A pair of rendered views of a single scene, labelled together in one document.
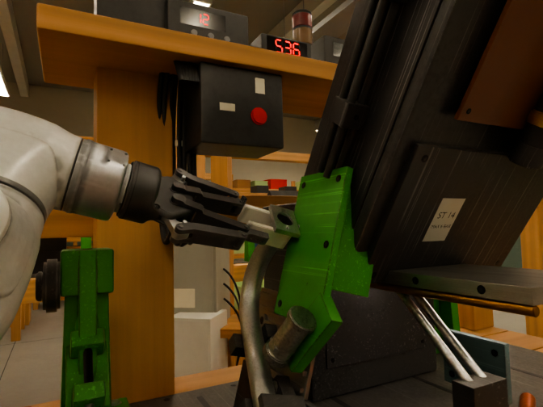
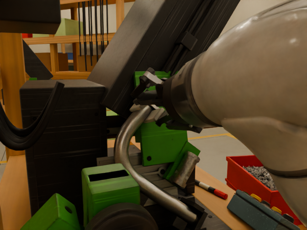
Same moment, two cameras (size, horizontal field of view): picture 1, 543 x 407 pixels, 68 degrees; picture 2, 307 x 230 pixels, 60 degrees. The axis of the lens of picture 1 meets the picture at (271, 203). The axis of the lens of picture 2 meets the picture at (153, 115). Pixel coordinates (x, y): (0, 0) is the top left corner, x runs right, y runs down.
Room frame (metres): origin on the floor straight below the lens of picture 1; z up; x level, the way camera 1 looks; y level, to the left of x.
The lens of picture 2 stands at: (0.53, 0.54, 1.29)
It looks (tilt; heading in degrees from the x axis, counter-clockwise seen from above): 11 degrees down; 275
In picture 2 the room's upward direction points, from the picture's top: straight up
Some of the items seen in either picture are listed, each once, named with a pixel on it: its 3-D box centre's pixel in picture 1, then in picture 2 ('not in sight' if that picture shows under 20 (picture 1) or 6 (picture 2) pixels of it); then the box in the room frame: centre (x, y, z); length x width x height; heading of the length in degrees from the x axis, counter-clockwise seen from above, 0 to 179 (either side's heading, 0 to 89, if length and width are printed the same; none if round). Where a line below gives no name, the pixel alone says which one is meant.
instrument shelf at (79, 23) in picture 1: (268, 85); not in sight; (0.89, 0.00, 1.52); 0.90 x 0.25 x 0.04; 117
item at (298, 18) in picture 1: (301, 22); not in sight; (0.98, -0.09, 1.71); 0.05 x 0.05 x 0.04
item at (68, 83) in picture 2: (347, 287); (65, 143); (0.83, -0.15, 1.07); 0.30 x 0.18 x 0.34; 117
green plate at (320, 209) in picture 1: (330, 243); (156, 114); (0.57, -0.08, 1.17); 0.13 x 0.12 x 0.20; 117
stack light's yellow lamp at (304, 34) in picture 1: (302, 39); not in sight; (0.98, -0.09, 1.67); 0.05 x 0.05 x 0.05
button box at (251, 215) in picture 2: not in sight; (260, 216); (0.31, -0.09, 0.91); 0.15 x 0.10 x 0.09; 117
